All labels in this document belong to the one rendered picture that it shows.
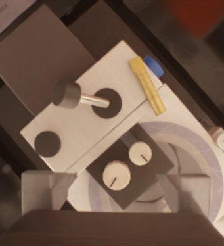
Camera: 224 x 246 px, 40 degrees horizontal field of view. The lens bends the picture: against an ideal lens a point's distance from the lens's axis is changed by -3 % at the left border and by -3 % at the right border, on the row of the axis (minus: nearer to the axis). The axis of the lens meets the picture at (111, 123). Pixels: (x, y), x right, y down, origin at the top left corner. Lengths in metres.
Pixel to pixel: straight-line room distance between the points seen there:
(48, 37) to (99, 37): 0.08
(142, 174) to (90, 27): 0.17
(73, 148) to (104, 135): 0.02
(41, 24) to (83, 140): 0.10
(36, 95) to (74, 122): 0.05
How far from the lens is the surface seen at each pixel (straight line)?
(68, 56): 0.23
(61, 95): 0.16
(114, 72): 0.19
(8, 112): 0.32
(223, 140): 0.21
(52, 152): 0.19
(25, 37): 0.24
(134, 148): 0.18
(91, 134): 0.19
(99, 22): 0.32
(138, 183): 0.19
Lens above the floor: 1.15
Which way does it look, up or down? level
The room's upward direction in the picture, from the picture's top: 138 degrees clockwise
